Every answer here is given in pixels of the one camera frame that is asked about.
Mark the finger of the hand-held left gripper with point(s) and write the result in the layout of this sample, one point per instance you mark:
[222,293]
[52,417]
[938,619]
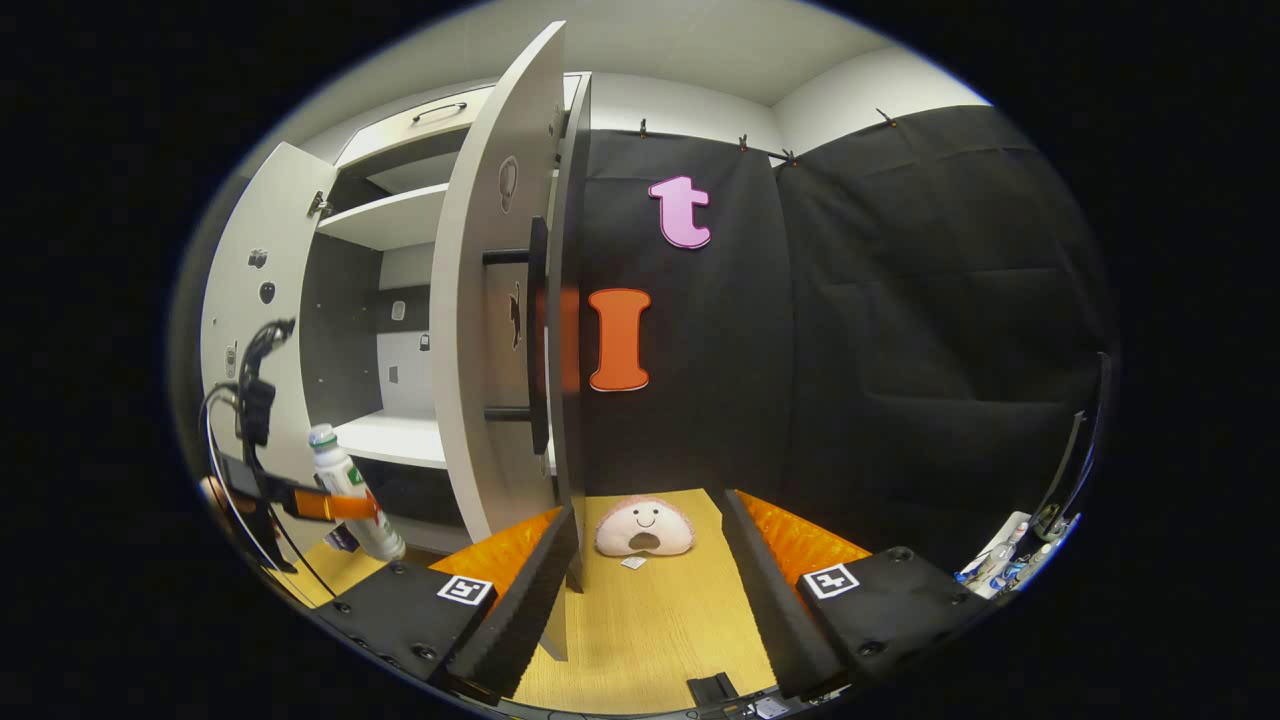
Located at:
[335,505]

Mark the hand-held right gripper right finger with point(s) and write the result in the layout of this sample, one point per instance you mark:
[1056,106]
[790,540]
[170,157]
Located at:
[775,620]

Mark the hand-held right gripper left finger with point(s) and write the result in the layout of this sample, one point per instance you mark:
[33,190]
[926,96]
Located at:
[530,610]

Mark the white drink bottle green label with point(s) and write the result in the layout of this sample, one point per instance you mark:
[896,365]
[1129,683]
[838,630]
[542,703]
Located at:
[345,470]

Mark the white cabinet door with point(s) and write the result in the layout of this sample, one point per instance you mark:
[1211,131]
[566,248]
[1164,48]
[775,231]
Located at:
[470,350]
[280,200]

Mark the pink smiling plush toy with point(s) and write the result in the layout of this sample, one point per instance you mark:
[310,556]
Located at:
[645,520]

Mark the white tray of small items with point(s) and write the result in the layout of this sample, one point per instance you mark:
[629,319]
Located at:
[1000,560]

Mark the white and grey cabinet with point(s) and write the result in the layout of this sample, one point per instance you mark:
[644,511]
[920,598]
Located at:
[400,215]

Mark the black backdrop cloth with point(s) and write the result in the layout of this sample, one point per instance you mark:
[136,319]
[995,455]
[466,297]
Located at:
[900,350]

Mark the white cabinet drawer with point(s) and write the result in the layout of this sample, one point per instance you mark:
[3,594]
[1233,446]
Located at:
[400,135]

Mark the black metal stand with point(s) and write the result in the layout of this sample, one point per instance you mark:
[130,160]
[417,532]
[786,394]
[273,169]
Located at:
[1103,400]

